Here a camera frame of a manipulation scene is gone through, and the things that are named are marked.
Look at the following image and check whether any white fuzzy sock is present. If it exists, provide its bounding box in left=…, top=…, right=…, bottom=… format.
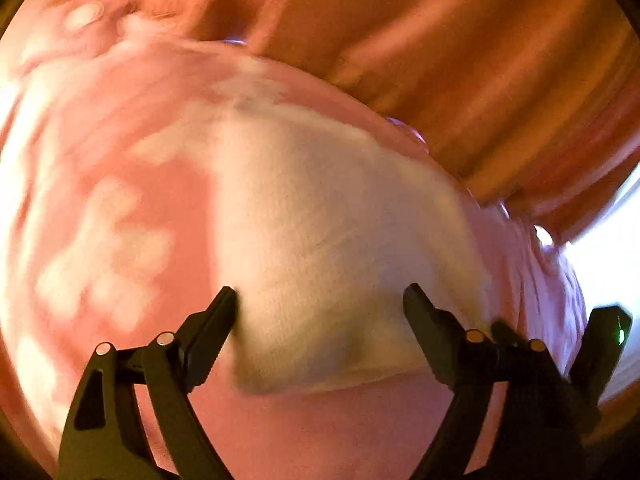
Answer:
left=215, top=105, right=490, bottom=394

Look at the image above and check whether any orange satin curtain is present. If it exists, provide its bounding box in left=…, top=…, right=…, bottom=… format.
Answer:
left=98, top=0, right=640, bottom=246

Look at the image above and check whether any pink fleece blanket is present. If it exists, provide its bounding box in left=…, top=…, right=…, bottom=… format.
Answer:
left=1, top=35, right=586, bottom=479

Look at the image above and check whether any pink pillow with button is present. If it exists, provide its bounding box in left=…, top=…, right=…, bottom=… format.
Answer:
left=15, top=0, right=137, bottom=74

